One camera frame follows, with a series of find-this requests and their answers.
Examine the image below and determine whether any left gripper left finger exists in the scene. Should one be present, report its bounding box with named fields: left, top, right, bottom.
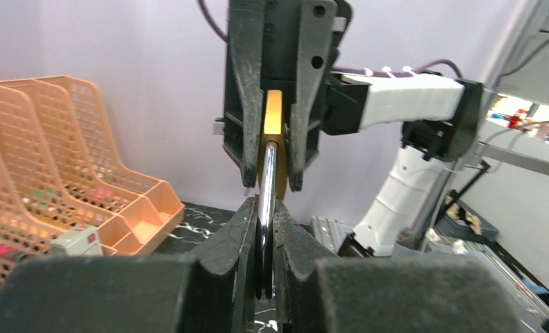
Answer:
left=0, top=198, right=257, bottom=332

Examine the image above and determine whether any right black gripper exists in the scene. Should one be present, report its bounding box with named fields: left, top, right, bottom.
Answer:
left=223, top=1, right=353, bottom=192

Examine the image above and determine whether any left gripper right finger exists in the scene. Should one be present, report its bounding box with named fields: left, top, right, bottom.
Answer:
left=273, top=202, right=525, bottom=332

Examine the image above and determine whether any large brass padlock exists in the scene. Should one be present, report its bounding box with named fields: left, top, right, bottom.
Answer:
left=257, top=89, right=286, bottom=253

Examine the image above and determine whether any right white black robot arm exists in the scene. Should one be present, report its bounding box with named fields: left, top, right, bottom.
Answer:
left=222, top=1, right=483, bottom=257

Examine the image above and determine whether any small white box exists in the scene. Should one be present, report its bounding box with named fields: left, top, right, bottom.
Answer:
left=49, top=225, right=103, bottom=256

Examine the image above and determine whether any orange plastic file organizer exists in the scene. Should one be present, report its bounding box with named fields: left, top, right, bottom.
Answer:
left=0, top=76, right=186, bottom=295

